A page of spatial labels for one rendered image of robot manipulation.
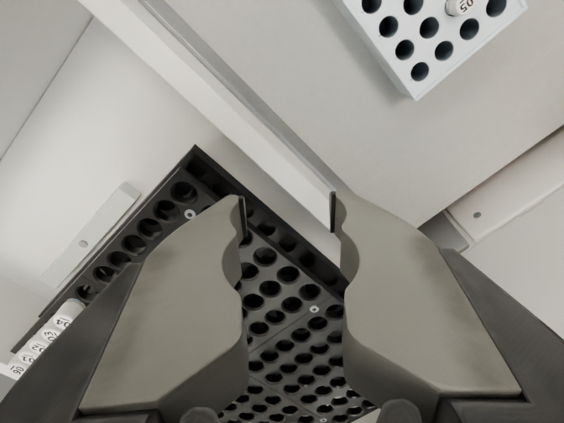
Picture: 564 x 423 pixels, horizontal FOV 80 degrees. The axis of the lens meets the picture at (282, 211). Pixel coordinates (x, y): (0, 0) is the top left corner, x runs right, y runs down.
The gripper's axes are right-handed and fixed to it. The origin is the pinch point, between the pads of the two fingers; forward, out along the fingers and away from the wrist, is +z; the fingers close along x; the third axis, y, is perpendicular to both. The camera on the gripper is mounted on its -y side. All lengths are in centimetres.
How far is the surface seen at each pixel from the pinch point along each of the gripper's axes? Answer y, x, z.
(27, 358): 11.1, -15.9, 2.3
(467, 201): 11.3, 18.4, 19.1
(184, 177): 0.5, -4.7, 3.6
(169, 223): 2.9, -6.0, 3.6
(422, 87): -1.0, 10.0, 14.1
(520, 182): 8.4, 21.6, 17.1
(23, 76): -3.9, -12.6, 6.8
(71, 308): 7.8, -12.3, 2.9
